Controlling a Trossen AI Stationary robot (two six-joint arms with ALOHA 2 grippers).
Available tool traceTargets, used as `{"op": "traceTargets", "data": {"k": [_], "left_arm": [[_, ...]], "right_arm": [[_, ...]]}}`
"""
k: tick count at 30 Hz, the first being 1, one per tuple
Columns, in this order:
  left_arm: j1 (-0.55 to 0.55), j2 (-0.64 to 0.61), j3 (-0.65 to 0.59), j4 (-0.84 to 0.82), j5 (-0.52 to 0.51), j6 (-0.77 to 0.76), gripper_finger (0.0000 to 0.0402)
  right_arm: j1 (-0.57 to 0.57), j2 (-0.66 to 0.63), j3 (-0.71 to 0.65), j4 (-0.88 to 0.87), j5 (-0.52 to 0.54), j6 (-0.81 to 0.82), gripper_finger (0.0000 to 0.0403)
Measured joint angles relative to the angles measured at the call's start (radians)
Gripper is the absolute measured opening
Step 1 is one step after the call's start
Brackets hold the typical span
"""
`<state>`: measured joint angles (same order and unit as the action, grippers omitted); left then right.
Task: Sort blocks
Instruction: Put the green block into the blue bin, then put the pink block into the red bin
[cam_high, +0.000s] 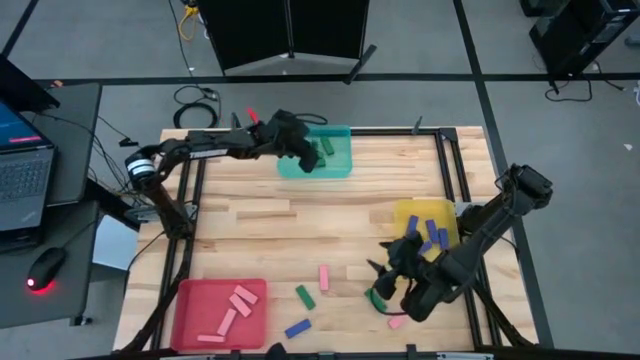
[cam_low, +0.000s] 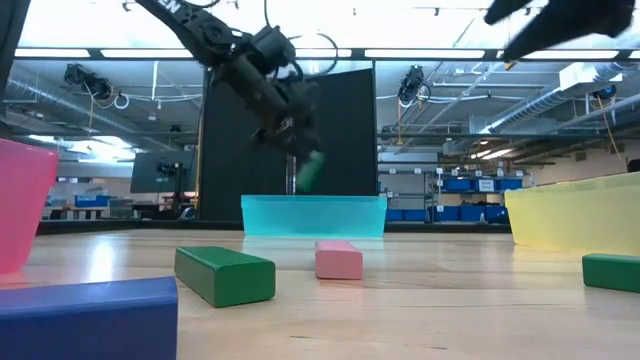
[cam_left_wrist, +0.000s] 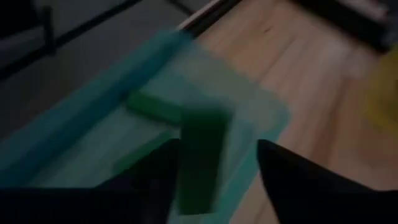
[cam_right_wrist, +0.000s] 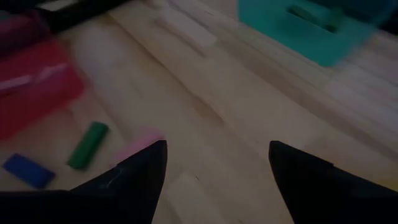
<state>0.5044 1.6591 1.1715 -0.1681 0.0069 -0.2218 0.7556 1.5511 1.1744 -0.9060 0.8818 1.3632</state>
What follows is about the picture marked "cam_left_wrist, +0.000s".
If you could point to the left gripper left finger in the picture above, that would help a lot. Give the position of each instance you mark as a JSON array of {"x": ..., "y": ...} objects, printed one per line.
[{"x": 93, "y": 205}]

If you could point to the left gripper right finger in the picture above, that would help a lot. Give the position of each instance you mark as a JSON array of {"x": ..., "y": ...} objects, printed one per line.
[{"x": 311, "y": 193}]

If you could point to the teal translucent plastic bin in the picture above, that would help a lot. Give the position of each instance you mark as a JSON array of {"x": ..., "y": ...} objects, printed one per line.
[{"x": 93, "y": 102}]

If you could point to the yellow translucent plastic bin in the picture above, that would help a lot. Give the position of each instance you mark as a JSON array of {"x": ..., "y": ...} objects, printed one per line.
[{"x": 385, "y": 93}]

